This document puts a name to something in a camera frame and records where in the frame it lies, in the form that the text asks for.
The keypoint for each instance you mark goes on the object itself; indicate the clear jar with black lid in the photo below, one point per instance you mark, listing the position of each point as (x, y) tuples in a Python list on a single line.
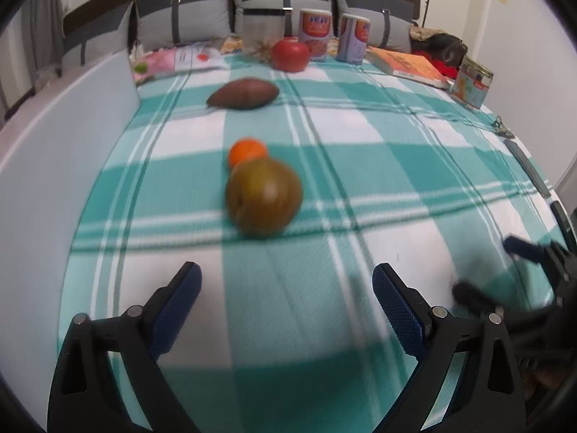
[(263, 29)]

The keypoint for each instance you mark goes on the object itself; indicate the white cardboard box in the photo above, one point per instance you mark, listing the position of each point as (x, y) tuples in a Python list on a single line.
[(54, 167)]

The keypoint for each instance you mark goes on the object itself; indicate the dark bag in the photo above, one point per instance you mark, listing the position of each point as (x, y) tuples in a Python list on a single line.
[(444, 47)]

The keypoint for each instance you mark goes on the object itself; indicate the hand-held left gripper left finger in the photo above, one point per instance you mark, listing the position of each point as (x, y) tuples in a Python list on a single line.
[(178, 311)]

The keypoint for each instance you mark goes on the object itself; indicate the teal white checked cloth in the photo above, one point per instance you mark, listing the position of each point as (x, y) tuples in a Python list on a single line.
[(338, 167)]

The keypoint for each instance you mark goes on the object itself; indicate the red apple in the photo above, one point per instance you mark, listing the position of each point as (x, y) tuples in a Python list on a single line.
[(290, 55)]

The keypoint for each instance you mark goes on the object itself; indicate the pink printed packet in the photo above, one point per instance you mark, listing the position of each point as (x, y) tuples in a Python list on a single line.
[(155, 62)]

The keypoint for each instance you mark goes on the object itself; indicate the red white tin can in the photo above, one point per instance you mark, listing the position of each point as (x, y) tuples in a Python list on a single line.
[(315, 34)]

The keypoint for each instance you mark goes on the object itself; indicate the small orange tangerine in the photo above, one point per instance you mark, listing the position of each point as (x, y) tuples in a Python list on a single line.
[(246, 151)]

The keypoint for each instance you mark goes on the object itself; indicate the colourful printed tin can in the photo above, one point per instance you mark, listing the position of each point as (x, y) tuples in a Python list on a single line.
[(472, 82)]

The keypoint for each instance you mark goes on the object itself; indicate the orange book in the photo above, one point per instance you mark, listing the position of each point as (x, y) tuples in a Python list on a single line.
[(408, 68)]

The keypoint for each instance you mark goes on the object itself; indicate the grey curtain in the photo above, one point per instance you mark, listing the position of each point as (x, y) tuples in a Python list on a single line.
[(38, 0)]

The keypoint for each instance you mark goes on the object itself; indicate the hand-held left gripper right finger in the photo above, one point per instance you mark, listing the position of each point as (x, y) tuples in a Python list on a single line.
[(399, 313)]

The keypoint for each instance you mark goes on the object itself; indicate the bunch of keys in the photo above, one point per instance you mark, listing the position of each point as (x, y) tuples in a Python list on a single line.
[(502, 128)]

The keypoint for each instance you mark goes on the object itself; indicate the purple red tin can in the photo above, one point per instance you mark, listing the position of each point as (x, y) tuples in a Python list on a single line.
[(354, 39)]

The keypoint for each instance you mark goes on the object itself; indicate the dark green brown tomato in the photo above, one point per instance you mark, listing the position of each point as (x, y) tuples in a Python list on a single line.
[(263, 197)]

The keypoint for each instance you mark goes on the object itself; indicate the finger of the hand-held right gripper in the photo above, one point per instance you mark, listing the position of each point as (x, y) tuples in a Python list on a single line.
[(478, 298), (525, 249)]

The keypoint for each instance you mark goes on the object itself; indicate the large brown sweet potato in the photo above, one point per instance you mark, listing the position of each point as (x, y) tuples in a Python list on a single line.
[(243, 94)]

